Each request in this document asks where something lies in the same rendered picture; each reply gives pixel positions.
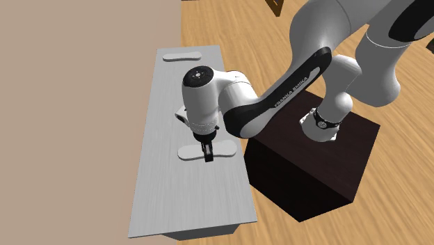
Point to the dark robot stand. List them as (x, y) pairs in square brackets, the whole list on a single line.
[(305, 176)]

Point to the grey table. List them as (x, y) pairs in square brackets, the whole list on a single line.
[(190, 196)]

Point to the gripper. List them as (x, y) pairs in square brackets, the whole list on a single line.
[(204, 136)]

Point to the white flat oblong object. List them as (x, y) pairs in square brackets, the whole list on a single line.
[(223, 149), (181, 56)]

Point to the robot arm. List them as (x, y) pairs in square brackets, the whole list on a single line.
[(200, 101)]

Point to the brown wooden furniture piece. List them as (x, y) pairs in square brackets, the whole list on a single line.
[(275, 6)]

